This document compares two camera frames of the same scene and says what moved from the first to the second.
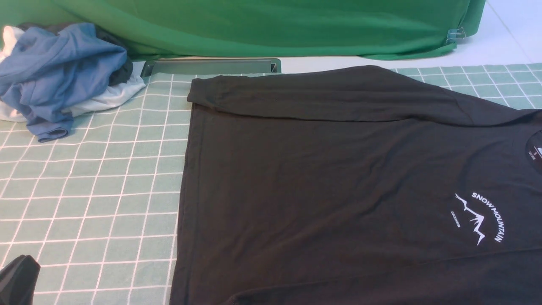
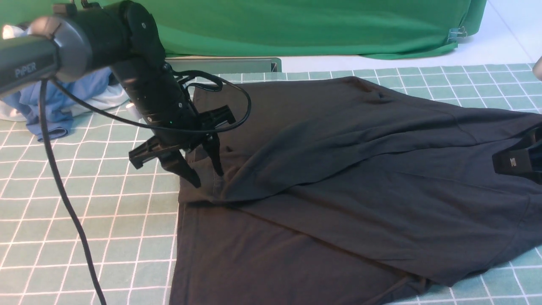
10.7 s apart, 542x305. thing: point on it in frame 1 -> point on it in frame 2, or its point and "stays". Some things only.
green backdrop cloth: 347,29 stays
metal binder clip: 454,34 stays
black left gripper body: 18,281 -> 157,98
